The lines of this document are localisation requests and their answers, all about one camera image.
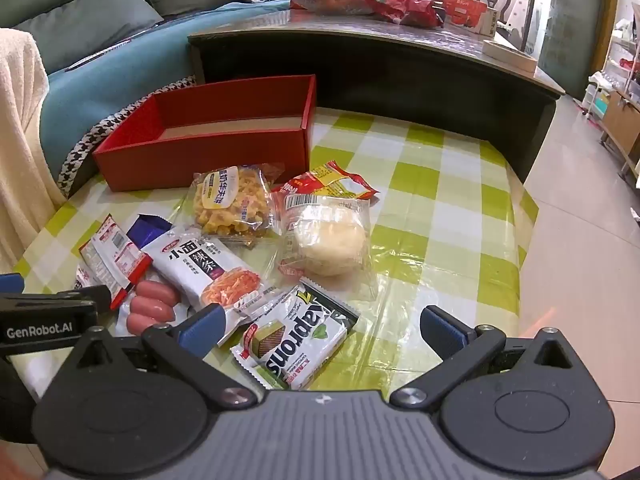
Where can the crumpled red snack bag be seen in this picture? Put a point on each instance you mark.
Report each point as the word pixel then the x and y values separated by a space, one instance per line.
pixel 410 10

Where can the red yellow snack packet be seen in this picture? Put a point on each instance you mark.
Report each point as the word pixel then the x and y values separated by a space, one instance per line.
pixel 330 182

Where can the cream fleece blanket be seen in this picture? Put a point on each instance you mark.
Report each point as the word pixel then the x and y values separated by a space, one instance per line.
pixel 25 135

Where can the dark coffee table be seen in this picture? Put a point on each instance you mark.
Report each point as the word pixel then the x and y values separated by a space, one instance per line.
pixel 400 75

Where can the red sausage packet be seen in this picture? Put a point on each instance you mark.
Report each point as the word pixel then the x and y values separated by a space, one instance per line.
pixel 115 255

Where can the green white checked tablecloth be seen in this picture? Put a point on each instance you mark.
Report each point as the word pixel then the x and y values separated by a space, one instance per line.
pixel 425 210

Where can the houndstooth cloth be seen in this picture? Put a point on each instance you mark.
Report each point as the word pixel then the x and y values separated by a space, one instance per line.
pixel 100 130

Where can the white storage cart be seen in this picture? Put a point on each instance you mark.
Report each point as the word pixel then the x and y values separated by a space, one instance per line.
pixel 595 97

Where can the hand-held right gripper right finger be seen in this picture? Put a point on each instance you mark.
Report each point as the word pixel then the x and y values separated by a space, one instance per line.
pixel 442 330

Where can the green wafer packet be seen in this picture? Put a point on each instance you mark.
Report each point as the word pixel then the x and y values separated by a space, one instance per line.
pixel 295 340

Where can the clear bun packet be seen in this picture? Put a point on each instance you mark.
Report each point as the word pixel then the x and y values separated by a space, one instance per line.
pixel 325 240

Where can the wooden cabinet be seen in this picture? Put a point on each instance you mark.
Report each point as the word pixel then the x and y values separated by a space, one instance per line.
pixel 620 120

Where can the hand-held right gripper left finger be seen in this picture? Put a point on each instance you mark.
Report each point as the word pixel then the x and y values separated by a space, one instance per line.
pixel 200 330

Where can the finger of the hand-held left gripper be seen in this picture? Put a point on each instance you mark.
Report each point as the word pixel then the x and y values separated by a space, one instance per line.
pixel 75 296
pixel 10 283

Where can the white spicy strip packet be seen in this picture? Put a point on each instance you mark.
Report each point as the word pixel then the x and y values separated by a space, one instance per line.
pixel 200 265

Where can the red cardboard box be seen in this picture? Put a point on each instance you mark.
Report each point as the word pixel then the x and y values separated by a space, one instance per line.
pixel 200 155

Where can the white patterned object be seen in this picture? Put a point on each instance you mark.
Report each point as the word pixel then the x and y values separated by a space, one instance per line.
pixel 520 20

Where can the white tray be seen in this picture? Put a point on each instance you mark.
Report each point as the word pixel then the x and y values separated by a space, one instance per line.
pixel 510 55

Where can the glass fruit bowl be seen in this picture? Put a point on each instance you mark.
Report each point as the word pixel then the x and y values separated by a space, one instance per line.
pixel 335 6

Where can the blue blanket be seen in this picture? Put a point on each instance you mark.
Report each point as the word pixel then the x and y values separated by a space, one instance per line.
pixel 125 85

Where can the yellow cracker packet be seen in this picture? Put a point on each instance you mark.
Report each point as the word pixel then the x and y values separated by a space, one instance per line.
pixel 230 205

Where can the green sofa cushion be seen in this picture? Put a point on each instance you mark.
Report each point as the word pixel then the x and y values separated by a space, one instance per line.
pixel 75 20

